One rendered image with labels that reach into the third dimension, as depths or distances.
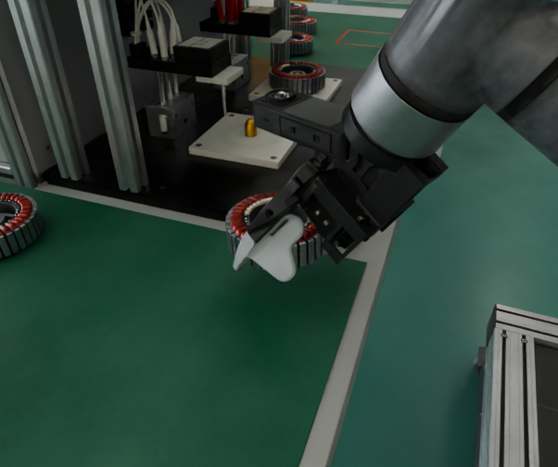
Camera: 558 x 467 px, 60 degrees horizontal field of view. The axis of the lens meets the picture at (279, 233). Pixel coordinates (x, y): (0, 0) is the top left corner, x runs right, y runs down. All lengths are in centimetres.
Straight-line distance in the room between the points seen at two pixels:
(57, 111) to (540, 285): 160
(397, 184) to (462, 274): 146
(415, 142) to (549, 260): 170
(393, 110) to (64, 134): 50
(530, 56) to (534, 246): 179
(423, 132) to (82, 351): 37
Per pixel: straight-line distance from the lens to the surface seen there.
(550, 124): 30
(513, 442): 113
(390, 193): 37
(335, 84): 103
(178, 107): 83
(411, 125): 33
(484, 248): 197
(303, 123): 40
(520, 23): 29
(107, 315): 54
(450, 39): 30
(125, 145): 66
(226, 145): 77
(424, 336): 156
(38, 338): 55
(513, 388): 121
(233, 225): 50
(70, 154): 74
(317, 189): 40
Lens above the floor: 112
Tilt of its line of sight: 36 degrees down
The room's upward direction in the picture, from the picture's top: straight up
